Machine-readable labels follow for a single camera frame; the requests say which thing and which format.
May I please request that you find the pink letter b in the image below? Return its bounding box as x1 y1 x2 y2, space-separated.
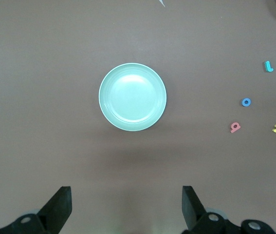
230 122 241 134

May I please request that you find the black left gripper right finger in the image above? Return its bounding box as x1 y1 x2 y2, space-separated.
181 185 276 234

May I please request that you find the teal foam letter l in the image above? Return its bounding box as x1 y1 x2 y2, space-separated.
264 60 274 73

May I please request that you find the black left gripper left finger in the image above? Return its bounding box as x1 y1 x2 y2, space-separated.
0 186 73 234

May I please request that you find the brown table cover sheet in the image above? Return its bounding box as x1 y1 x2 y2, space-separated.
0 0 276 234

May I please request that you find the light green plate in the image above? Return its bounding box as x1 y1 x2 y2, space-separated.
98 62 167 132

